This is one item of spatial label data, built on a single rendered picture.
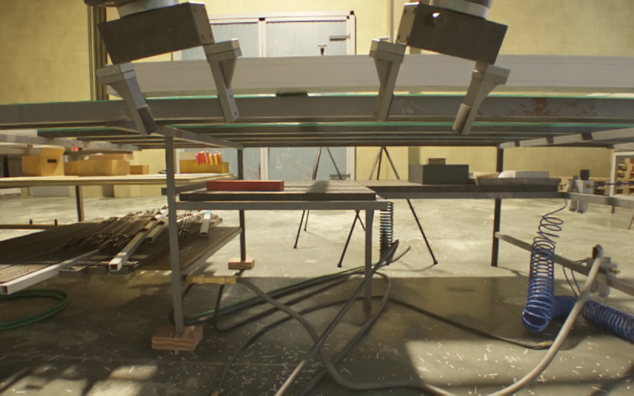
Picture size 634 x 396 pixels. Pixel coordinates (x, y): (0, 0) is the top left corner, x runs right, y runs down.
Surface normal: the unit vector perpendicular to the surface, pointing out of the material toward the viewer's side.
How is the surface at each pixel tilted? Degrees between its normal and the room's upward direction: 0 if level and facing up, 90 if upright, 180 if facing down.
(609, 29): 90
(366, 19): 90
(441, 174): 90
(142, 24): 114
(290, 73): 90
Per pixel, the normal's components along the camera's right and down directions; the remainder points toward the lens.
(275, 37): -0.03, 0.10
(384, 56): 0.13, 0.49
